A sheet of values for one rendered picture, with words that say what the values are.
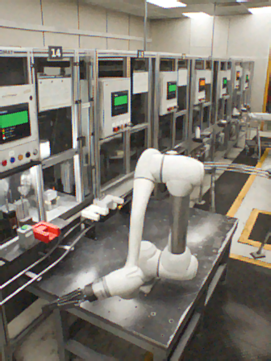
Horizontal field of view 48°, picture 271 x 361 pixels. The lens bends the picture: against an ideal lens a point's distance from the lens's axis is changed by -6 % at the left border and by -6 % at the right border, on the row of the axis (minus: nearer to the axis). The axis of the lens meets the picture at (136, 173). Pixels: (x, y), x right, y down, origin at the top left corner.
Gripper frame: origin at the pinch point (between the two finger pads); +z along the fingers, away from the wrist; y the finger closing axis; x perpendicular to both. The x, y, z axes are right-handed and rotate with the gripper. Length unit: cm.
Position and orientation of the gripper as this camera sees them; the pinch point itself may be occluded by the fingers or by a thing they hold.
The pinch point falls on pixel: (50, 306)
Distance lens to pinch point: 143.0
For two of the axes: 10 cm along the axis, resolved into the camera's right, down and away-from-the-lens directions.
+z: -9.4, 3.4, -0.7
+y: 1.3, 1.4, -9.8
